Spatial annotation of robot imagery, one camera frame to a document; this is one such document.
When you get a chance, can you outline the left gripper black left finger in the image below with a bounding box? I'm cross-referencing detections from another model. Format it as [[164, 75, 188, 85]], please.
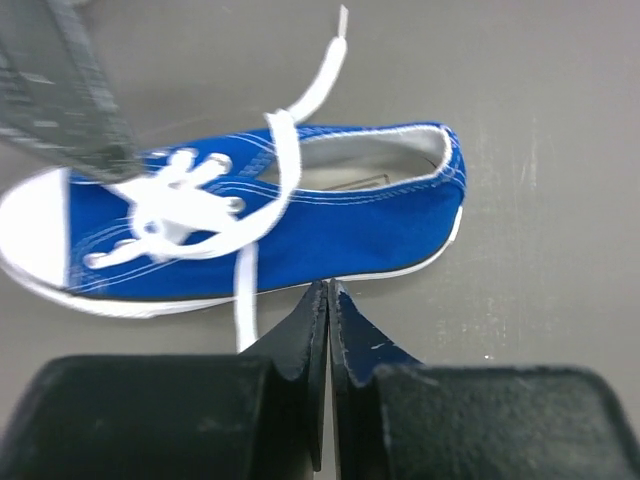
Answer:
[[1, 282, 328, 479]]

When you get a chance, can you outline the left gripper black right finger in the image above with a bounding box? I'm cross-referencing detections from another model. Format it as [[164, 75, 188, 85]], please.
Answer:
[[327, 281, 639, 479]]

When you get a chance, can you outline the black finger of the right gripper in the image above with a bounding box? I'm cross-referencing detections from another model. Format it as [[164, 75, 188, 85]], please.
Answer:
[[1, 0, 138, 180]]

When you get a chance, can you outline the white shoelace of sneaker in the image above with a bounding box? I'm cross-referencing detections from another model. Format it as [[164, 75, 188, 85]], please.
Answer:
[[85, 6, 349, 351]]

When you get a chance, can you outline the blue sneaker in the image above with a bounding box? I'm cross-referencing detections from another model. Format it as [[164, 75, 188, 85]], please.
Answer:
[[1, 122, 466, 318]]

